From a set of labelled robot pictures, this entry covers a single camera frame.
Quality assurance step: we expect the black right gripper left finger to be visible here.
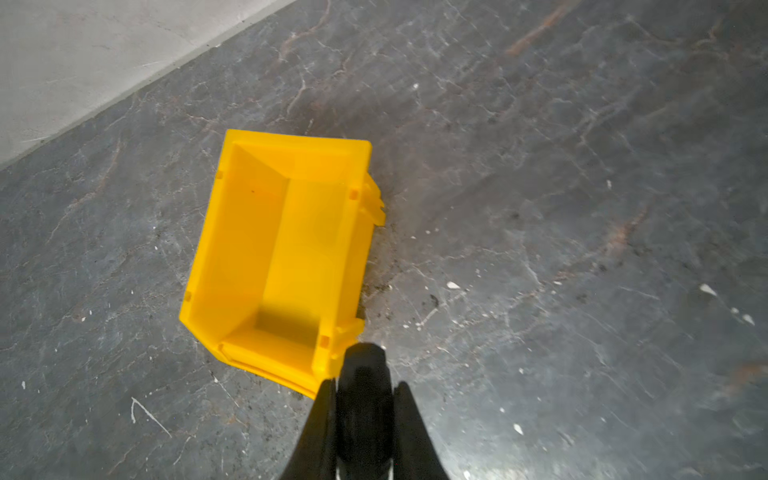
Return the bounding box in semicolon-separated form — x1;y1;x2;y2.
280;379;337;480

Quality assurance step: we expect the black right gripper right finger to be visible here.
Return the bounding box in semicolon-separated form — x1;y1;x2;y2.
393;381;449;480

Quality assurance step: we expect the black screwdriver handle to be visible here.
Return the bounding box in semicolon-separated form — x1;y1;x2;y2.
336;343;393;479

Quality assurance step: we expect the yellow plastic storage bin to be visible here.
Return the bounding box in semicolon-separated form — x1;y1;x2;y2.
179;130;386;398

